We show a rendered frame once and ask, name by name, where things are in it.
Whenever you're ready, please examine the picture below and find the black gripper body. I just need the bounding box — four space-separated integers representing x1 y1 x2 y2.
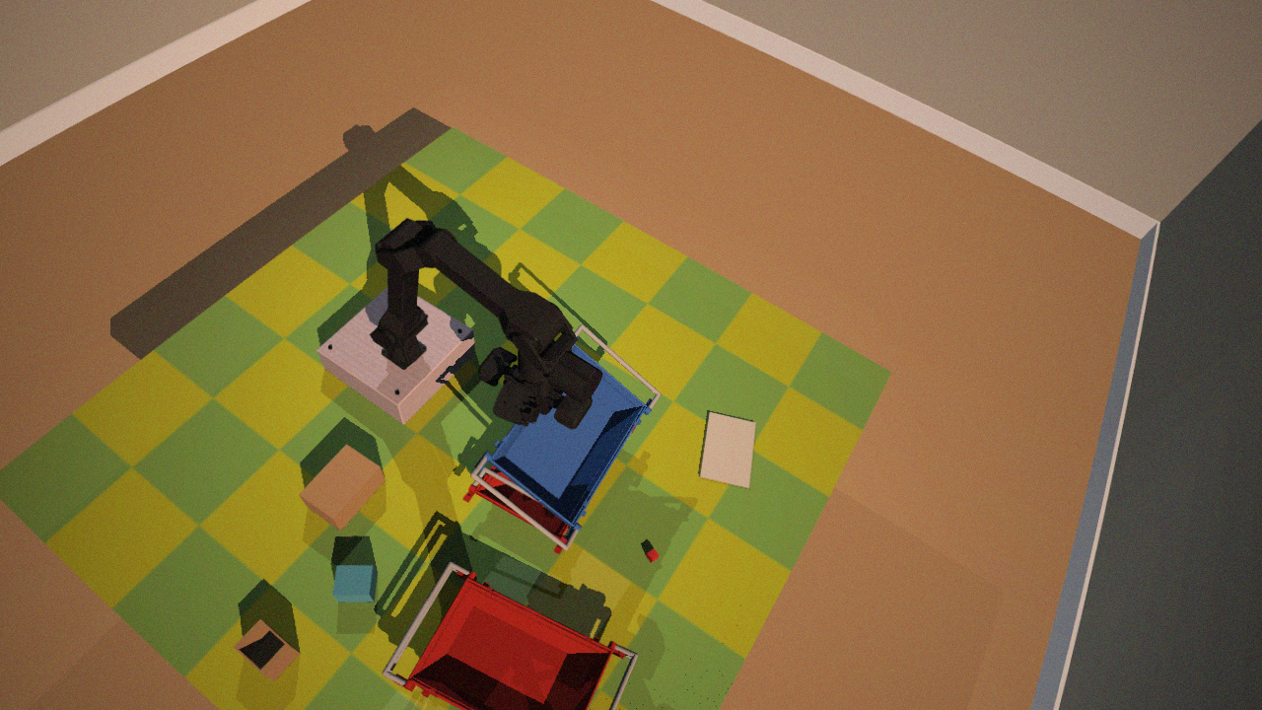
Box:
478 347 593 430

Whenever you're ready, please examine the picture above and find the tan rectangular block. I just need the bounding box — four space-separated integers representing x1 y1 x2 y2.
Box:
299 445 385 531

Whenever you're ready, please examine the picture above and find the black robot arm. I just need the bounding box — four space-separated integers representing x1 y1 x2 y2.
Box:
370 219 603 426

